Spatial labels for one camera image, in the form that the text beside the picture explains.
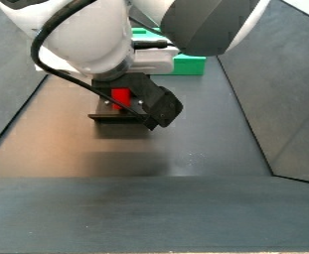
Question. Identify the green shape-sorting board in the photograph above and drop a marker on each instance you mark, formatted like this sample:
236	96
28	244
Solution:
188	63

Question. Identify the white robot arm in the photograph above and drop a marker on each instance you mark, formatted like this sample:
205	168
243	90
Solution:
87	32

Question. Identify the red double-square block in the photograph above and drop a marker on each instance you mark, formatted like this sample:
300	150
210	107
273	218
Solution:
121	95

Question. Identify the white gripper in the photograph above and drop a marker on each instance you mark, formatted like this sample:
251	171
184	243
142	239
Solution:
107	56

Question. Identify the dark grey curved holder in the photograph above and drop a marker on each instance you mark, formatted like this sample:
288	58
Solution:
109	115

